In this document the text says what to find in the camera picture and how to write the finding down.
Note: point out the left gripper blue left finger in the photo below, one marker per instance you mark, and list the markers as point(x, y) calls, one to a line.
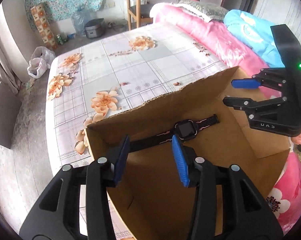
point(55, 215)

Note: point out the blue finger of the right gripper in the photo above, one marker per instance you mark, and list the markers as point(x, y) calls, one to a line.
point(248, 83)

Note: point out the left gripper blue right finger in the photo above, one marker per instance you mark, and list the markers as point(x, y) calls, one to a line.
point(227, 204)

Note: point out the pink strap smart watch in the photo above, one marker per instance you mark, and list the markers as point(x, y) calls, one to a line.
point(185, 130)

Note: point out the pink floral quilt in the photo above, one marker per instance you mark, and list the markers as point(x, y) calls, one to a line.
point(285, 198)

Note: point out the grey patterned pillow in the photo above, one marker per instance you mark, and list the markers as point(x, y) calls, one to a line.
point(207, 11)

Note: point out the brown cardboard box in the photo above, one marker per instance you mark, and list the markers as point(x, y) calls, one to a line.
point(150, 197)

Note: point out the wooden chair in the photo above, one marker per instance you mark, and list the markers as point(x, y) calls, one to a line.
point(140, 13)

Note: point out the dark grey cabinet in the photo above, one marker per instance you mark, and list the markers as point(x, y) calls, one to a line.
point(9, 108)

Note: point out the floral grey bed sheet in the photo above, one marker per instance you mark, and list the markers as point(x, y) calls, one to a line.
point(133, 67)

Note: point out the grey rice cooker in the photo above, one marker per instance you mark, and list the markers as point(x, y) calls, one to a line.
point(95, 28)

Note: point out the white plastic bag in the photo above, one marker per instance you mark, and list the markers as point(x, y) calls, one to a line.
point(40, 62)

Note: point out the grey window curtain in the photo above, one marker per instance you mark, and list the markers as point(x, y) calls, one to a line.
point(7, 75)

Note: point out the clear water bottle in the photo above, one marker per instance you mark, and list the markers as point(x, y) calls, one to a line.
point(78, 20)

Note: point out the orange patterned tall box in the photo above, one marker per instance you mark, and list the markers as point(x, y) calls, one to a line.
point(41, 22)

